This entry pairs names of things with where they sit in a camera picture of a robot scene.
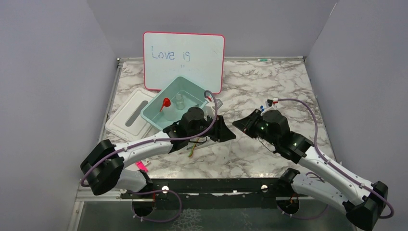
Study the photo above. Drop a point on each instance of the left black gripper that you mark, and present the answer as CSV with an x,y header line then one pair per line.
x,y
221,133

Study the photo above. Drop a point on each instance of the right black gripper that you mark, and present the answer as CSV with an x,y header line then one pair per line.
x,y
246,123

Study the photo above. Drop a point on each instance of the red cap wash bottle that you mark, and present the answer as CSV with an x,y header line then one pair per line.
x,y
168,110

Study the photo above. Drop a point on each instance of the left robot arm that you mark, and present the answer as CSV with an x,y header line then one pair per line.
x,y
103,167

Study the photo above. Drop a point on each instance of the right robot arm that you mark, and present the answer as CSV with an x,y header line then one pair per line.
x,y
361,200

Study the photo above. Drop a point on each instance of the teal plastic bin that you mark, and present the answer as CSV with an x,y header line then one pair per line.
x,y
193,95

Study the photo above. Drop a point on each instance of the pink framed whiteboard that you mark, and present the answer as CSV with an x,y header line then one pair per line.
x,y
196,56

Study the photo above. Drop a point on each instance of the pink highlighter marker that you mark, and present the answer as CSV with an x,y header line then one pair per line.
x,y
142,165

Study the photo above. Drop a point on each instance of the white bin lid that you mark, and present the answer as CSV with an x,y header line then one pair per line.
x,y
126,122

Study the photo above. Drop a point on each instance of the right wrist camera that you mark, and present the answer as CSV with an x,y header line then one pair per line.
x,y
270,105

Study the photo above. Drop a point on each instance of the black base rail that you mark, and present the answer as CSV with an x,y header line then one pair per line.
x,y
171,194

